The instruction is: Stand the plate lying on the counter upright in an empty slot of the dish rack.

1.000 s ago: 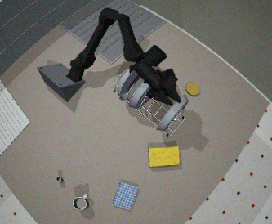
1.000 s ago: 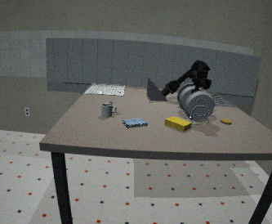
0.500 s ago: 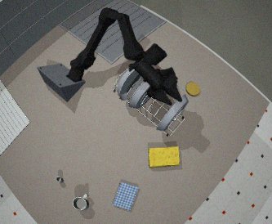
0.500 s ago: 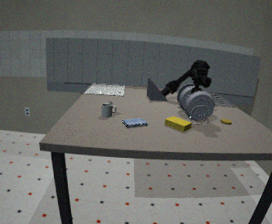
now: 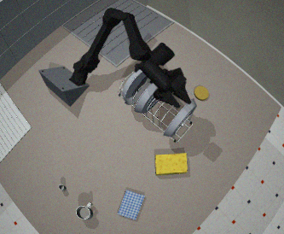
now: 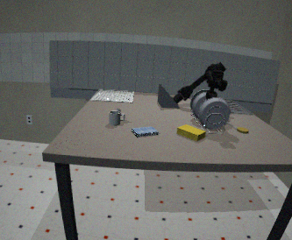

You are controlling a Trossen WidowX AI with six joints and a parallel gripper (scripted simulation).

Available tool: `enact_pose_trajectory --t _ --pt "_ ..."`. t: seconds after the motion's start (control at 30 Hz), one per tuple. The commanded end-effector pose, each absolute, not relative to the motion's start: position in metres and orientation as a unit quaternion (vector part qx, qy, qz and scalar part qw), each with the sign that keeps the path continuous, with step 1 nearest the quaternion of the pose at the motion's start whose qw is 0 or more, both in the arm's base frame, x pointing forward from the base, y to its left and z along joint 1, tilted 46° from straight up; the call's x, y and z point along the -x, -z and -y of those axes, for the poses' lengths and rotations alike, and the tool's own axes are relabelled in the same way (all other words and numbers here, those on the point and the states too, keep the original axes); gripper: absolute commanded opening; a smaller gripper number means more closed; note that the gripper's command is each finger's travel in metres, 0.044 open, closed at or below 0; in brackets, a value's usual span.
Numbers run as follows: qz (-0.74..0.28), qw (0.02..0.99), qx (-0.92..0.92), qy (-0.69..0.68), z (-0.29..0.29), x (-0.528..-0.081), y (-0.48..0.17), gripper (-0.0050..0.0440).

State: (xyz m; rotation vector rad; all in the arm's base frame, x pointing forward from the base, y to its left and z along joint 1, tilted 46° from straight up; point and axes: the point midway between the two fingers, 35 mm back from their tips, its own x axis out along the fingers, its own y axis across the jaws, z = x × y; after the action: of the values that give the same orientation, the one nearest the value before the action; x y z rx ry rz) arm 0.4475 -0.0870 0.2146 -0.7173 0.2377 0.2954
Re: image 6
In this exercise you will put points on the grey tiled backsplash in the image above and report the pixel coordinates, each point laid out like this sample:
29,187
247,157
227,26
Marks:
79,68

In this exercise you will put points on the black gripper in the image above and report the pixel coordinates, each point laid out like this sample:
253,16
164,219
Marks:
214,81

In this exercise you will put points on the yellow sponge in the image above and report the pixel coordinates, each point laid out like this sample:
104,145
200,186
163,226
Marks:
191,132

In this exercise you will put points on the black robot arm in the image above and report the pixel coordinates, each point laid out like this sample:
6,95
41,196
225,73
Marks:
187,91

